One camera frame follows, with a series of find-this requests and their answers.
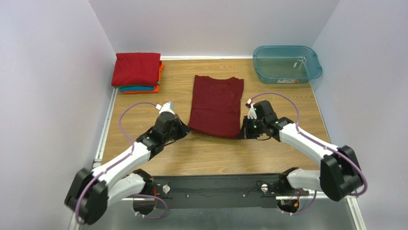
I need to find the maroon t shirt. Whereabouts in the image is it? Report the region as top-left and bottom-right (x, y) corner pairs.
(188, 75), (244, 139)

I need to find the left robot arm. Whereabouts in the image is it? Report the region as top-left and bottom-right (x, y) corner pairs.
(64, 112), (191, 225)

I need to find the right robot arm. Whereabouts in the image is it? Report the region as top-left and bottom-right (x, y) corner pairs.
(238, 99), (367, 201)

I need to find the folded teal t shirt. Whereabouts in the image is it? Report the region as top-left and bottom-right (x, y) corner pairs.
(118, 85), (159, 92)

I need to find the teal plastic bin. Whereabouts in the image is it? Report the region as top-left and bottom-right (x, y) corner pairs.
(252, 45), (323, 84)

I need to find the folded red t shirt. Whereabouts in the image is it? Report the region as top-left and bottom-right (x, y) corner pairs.
(111, 53), (161, 86)

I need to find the folded green t shirt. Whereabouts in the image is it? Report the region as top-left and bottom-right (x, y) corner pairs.
(114, 84), (135, 89)

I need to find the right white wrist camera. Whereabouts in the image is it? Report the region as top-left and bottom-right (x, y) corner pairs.
(245, 99), (257, 119)

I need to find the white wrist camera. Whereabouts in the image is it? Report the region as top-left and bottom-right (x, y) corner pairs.
(245, 99), (257, 119)
(155, 101), (175, 115)

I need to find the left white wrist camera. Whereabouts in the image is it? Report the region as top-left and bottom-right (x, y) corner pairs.
(155, 101), (175, 115)

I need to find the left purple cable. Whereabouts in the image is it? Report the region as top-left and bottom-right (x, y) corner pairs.
(75, 102), (168, 226)

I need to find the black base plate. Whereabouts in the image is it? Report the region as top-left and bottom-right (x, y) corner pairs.
(88, 171), (342, 215)

